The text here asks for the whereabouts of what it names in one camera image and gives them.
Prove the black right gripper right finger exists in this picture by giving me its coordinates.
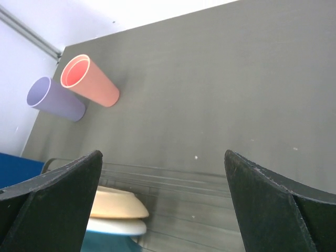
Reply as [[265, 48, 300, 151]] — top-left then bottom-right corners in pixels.
[[224, 150, 335, 251]]

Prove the beige plate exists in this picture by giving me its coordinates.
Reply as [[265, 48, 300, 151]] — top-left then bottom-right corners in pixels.
[[90, 186, 149, 219]]

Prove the black wire dish rack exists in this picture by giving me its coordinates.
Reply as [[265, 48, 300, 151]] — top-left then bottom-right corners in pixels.
[[41, 157, 245, 252]]

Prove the white patterned plate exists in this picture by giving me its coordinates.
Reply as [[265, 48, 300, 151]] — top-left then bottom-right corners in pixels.
[[86, 218, 147, 236]]

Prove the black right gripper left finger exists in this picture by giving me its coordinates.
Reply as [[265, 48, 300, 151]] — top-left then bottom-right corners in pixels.
[[1, 150, 103, 251]]

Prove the teal scalloped plate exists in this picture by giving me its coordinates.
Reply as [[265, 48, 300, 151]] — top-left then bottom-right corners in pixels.
[[80, 232, 142, 252]]

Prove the pink plastic cup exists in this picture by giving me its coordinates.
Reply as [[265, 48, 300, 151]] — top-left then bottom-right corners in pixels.
[[60, 54, 120, 107]]

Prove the purple plastic cup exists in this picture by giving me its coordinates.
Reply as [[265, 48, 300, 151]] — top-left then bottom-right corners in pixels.
[[26, 77, 86, 122]]

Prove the blue folder right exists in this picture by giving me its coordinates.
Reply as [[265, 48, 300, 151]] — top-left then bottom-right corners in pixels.
[[0, 153, 44, 188]]

